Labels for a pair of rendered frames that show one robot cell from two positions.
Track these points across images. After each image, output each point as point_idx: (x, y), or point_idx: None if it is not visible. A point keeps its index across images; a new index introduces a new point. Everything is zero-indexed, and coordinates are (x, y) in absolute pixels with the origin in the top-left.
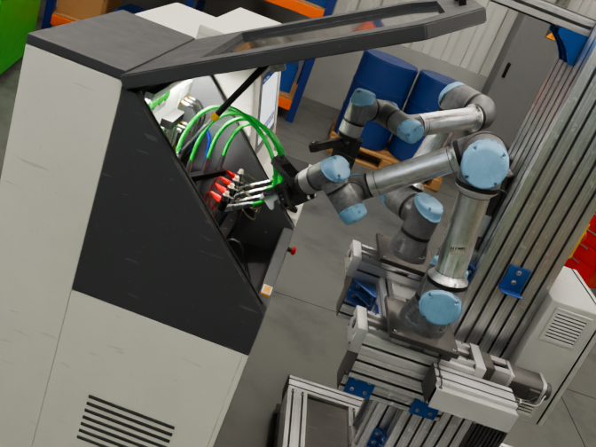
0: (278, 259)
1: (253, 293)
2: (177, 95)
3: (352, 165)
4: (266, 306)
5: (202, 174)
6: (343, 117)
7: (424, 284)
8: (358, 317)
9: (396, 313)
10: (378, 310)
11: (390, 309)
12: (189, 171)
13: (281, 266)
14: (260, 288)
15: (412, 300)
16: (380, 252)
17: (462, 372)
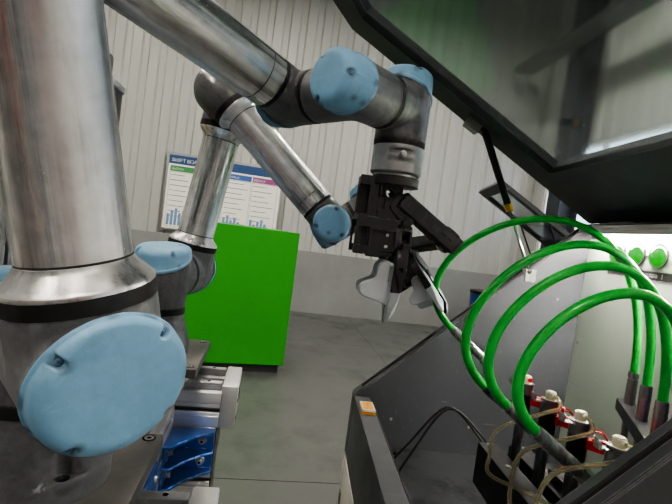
0: (384, 468)
1: (377, 372)
2: None
3: (351, 231)
4: (356, 396)
5: (644, 435)
6: (423, 149)
7: (212, 262)
8: (239, 374)
9: (189, 353)
10: (150, 473)
11: (198, 355)
12: (636, 407)
13: (371, 459)
14: (376, 414)
15: (184, 319)
16: (152, 449)
17: None
